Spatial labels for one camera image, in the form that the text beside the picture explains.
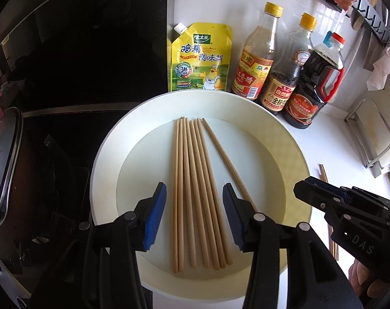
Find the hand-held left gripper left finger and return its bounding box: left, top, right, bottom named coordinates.
left=34, top=182, right=167, bottom=309

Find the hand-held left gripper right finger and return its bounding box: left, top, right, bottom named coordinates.
left=222, top=182, right=354, bottom=309

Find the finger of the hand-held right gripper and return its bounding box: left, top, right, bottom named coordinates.
left=305, top=176, right=390, bottom=213
left=293, top=180, right=342, bottom=220

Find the pile of wooden chopsticks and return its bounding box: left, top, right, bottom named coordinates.
left=319, top=164, right=340, bottom=262

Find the row of wooden chopsticks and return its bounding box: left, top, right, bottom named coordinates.
left=172, top=117, right=258, bottom=273

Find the white plastic bowl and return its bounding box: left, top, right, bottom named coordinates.
left=90, top=91, right=312, bottom=309

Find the person's right hand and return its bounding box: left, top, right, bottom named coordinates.
left=348, top=260, right=387, bottom=297

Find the dark soy sauce bottle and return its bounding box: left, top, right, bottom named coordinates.
left=259, top=12, right=318, bottom=115

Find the white paper towel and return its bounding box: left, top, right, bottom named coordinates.
left=365, top=43, right=390, bottom=91

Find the vinegar bottle with red label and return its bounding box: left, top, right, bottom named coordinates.
left=231, top=2, right=285, bottom=100

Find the metal pot with lid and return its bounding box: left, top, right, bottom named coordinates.
left=0, top=92, right=24, bottom=237

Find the yellow seasoning pouch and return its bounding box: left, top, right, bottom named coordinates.
left=168, top=22, right=233, bottom=93

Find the black glass cooktop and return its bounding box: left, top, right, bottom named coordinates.
left=0, top=0, right=170, bottom=264

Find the metal wire rack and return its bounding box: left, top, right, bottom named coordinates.
left=344, top=97, right=390, bottom=169

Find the soy sauce jug, red handle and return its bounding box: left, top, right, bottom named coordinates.
left=280, top=32, right=346, bottom=130

